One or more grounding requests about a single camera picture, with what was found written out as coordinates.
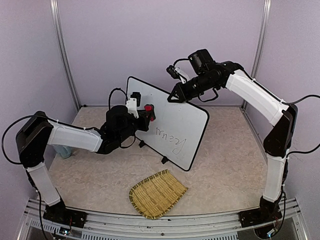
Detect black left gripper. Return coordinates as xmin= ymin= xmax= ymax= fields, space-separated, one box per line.
xmin=117 ymin=109 xmax=153 ymax=144

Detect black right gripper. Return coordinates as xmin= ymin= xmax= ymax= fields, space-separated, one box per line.
xmin=166 ymin=72 xmax=217 ymax=103

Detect white whiteboard black frame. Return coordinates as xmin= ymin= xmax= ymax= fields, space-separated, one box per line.
xmin=126 ymin=76 xmax=210 ymax=172

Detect red bone-shaped eraser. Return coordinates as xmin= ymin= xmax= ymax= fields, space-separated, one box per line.
xmin=144 ymin=104 xmax=156 ymax=122

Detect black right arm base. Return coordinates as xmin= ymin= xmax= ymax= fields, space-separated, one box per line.
xmin=238 ymin=195 xmax=283 ymax=228

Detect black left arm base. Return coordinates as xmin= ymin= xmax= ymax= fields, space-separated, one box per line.
xmin=43 ymin=200 xmax=87 ymax=229

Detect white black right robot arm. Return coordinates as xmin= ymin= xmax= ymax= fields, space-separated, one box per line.
xmin=166 ymin=49 xmax=298 ymax=222

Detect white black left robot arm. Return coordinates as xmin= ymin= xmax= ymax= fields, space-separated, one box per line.
xmin=5 ymin=92 xmax=156 ymax=223

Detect black whiteboard stand foot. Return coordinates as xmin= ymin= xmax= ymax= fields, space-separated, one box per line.
xmin=139 ymin=140 xmax=145 ymax=148
xmin=161 ymin=156 xmax=169 ymax=165

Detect woven bamboo tray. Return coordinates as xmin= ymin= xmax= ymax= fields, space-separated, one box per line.
xmin=128 ymin=169 xmax=188 ymax=220

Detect light blue mug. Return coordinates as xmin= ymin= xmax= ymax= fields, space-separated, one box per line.
xmin=53 ymin=145 xmax=72 ymax=159

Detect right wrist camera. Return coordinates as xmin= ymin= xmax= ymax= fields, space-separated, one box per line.
xmin=166 ymin=65 xmax=190 ymax=84

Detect aluminium corner post right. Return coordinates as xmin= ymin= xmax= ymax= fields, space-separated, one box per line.
xmin=251 ymin=0 xmax=272 ymax=78

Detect aluminium corner post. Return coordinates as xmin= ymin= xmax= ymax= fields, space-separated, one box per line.
xmin=251 ymin=0 xmax=272 ymax=78
xmin=49 ymin=0 xmax=82 ymax=111

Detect aluminium front rail frame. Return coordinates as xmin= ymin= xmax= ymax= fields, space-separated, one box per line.
xmin=17 ymin=197 xmax=308 ymax=240

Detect aluminium corner post left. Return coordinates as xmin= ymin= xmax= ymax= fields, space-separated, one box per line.
xmin=49 ymin=0 xmax=82 ymax=111

